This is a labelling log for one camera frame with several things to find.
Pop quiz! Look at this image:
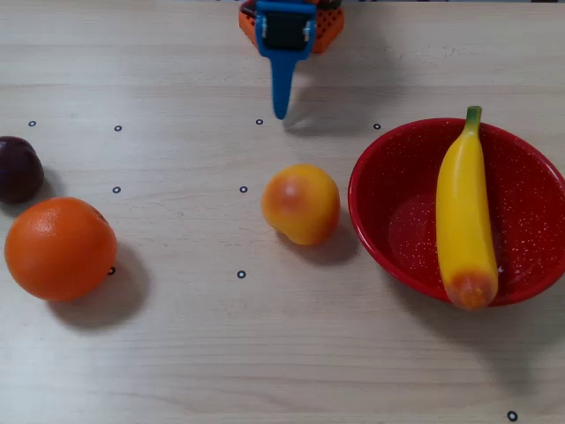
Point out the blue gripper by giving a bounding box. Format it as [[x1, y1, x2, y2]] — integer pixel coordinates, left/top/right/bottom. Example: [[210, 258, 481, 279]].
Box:
[[255, 0, 318, 121]]

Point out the red speckled bowl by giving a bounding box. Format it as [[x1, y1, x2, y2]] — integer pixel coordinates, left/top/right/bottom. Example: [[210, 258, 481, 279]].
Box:
[[347, 117, 565, 308]]

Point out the dark purple plastic plum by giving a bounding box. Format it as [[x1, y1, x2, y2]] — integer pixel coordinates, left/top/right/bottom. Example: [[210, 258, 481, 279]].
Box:
[[0, 135, 45, 205]]

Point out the yellow plastic banana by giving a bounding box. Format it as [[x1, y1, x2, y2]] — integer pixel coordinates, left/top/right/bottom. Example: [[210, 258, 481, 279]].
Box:
[[435, 105, 500, 312]]

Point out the orange plastic orange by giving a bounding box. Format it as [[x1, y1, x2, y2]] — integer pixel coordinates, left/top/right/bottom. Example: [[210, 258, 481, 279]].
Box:
[[4, 196, 118, 303]]

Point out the yellow-orange plastic peach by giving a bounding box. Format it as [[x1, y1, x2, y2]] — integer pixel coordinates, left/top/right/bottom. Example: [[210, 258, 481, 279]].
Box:
[[260, 163, 342, 246]]

